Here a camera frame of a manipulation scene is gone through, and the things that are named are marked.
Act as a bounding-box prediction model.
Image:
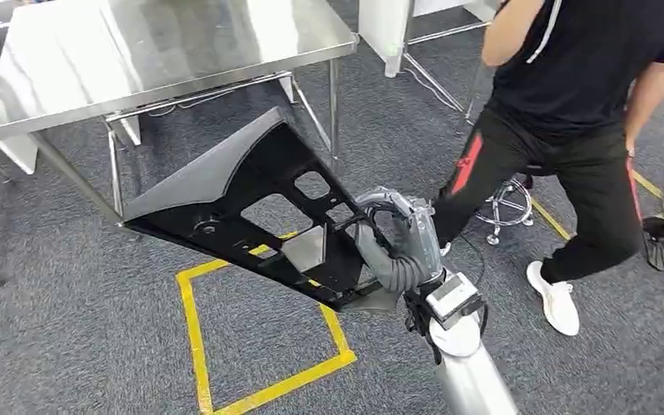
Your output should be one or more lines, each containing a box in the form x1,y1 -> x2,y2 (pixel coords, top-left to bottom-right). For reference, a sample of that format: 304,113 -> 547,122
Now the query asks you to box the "white floor cable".
411,67 -> 466,114

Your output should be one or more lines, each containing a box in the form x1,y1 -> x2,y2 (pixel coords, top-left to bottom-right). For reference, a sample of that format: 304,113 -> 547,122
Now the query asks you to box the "person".
431,0 -> 664,338

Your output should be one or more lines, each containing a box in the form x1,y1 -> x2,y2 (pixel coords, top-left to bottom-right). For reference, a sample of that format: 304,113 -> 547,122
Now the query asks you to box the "black plastic slotted panel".
123,106 -> 403,314

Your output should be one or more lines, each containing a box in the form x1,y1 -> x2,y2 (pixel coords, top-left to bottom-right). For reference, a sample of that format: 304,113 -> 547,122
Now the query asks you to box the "yellow tape strip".
529,169 -> 664,242

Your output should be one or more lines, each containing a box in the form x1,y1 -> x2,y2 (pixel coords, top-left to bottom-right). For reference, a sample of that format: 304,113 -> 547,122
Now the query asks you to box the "yellow tape square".
176,230 -> 359,415

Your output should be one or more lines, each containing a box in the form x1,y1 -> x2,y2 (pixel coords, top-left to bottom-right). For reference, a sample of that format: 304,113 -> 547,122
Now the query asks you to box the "chrome wheeled stool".
474,164 -> 546,246

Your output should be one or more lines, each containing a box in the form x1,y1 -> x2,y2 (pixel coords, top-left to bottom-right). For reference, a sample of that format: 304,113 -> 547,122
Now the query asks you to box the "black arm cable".
403,232 -> 489,367

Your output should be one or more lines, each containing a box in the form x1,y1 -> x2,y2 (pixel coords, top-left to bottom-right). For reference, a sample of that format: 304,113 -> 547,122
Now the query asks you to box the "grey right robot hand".
354,186 -> 445,294

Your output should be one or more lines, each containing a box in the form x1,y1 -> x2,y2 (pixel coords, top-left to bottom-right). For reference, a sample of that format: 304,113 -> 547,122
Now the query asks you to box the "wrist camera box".
425,271 -> 486,331

